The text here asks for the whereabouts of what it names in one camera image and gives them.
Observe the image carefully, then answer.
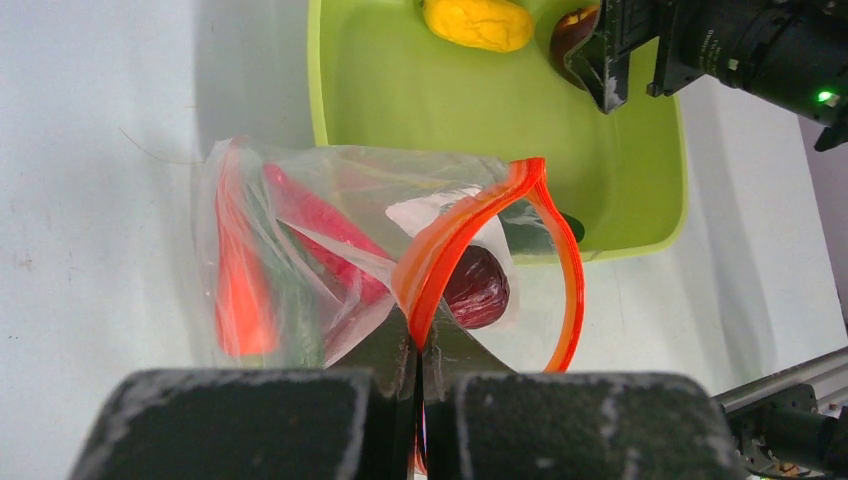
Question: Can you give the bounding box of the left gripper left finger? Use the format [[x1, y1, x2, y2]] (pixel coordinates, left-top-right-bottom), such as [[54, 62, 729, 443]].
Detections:
[[71, 308, 418, 479]]

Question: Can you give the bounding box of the lime green plastic basin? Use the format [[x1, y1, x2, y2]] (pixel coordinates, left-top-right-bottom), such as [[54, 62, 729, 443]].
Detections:
[[307, 1, 688, 261]]

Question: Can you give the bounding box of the red chili pepper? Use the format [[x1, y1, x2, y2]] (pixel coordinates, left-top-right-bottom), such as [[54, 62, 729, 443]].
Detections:
[[262, 164, 389, 305]]

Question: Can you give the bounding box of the orange carrot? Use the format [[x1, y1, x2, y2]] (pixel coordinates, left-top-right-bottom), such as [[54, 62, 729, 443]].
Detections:
[[214, 150, 278, 357]]

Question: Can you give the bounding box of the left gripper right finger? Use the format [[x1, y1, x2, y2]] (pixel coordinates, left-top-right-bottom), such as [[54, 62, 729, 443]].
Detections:
[[421, 307, 746, 479]]

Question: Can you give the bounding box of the dark purple mangosteen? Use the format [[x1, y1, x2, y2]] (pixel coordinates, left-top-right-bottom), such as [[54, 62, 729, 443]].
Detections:
[[549, 5, 599, 90]]

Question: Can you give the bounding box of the long green cucumber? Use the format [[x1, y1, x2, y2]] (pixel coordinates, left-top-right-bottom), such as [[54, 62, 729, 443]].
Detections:
[[246, 192, 325, 368]]

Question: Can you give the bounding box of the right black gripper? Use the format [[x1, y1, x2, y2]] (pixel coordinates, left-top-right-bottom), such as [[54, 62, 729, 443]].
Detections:
[[563, 0, 847, 152]]

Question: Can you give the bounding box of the short dark green cucumber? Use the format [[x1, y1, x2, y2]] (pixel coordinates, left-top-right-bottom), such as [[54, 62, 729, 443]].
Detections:
[[561, 212, 586, 243]]

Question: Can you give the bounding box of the yellow corn cob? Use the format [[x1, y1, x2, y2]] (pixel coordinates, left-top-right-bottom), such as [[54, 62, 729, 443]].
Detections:
[[420, 0, 535, 53]]

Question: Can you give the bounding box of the clear zip bag orange zipper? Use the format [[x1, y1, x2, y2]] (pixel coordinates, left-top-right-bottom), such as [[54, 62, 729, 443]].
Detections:
[[194, 136, 585, 372]]

